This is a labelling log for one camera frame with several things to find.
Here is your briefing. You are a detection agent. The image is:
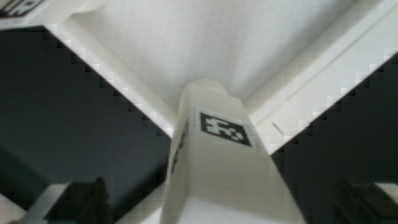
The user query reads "white desk leg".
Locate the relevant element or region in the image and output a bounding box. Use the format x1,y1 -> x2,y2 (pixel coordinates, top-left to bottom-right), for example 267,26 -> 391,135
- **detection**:
0,0 -> 108,30
160,79 -> 306,224

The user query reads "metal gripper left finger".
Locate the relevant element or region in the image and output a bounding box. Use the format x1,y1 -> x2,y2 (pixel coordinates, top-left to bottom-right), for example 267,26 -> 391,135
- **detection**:
16,177 -> 114,224

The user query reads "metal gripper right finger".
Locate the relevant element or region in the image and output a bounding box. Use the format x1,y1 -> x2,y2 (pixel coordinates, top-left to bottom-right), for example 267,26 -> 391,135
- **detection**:
332,181 -> 398,224

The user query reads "white desk top tray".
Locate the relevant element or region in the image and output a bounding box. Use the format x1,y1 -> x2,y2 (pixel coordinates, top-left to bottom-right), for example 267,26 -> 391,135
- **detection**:
48,0 -> 398,150

